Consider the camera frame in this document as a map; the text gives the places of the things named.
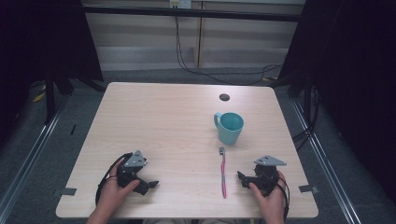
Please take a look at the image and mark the white wall socket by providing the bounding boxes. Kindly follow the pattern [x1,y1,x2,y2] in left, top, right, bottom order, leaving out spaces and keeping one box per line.
[169,0,192,10]

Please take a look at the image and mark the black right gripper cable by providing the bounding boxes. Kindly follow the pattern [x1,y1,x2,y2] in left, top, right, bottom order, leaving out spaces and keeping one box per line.
[276,175,291,220]

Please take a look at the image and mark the black metal stand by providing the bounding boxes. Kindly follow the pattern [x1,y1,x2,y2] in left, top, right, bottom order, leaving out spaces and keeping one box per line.
[44,66,75,125]

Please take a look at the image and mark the pink toothbrush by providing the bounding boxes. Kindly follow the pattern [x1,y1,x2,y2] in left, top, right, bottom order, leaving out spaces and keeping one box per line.
[219,147,228,200]

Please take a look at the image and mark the bundle of black cables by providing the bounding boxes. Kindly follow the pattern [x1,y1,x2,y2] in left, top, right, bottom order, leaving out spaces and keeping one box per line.
[291,86,322,151]

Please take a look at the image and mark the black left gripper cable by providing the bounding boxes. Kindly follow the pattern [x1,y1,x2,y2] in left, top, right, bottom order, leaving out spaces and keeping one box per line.
[94,152,133,207]

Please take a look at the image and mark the teal cup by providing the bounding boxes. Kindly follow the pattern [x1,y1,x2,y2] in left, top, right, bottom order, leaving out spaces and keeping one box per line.
[213,111,246,147]

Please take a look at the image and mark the person's right hand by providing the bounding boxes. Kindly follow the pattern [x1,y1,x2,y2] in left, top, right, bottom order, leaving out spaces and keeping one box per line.
[247,171,288,219]

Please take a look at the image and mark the dark curtain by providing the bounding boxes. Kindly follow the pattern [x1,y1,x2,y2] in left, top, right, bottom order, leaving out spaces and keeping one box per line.
[0,0,105,147]
[277,0,396,203]

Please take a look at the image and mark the yellow scrap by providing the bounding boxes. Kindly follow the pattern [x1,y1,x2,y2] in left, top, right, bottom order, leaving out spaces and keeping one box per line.
[32,91,47,104]

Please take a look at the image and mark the grey tape piece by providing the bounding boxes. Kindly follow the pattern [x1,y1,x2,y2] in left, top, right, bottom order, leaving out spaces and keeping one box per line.
[298,184,319,194]
[60,187,78,197]

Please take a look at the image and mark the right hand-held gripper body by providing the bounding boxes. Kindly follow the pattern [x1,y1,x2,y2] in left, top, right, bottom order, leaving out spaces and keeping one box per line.
[244,155,288,198]

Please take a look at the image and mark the long black wall cable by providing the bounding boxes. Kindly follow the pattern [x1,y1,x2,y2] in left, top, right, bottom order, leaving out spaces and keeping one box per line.
[174,14,284,86]

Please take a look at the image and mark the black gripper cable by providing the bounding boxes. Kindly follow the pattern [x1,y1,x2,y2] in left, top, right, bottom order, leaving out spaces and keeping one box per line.
[276,175,291,220]
[94,152,133,207]

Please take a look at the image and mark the metal floor rail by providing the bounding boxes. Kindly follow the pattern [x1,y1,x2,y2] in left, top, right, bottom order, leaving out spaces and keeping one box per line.
[290,98,362,224]
[0,92,69,217]

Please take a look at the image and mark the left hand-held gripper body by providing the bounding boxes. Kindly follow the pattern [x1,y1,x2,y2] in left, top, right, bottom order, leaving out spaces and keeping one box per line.
[116,149,150,196]

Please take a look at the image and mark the person's left hand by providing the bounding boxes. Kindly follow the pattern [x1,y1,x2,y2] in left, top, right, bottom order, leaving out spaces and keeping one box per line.
[96,158,141,216]

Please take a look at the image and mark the black horizontal bar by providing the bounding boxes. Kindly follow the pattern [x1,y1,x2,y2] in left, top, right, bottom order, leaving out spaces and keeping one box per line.
[81,5,303,23]

